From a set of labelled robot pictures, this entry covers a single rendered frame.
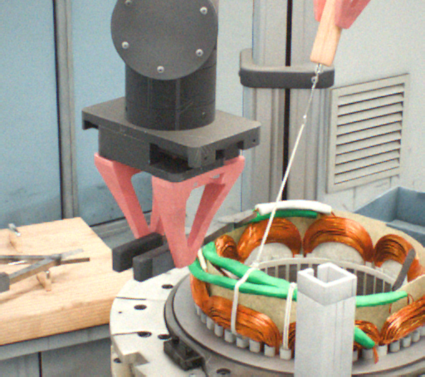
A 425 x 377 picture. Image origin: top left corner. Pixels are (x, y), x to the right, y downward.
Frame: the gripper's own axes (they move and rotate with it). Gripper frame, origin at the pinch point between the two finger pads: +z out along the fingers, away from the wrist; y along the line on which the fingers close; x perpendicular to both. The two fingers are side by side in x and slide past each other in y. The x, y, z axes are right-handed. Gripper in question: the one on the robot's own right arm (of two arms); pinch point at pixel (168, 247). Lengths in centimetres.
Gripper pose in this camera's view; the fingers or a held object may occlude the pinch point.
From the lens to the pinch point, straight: 73.3
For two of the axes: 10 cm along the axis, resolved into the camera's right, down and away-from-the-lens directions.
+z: -0.3, 9.3, 3.6
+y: 7.4, 2.6, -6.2
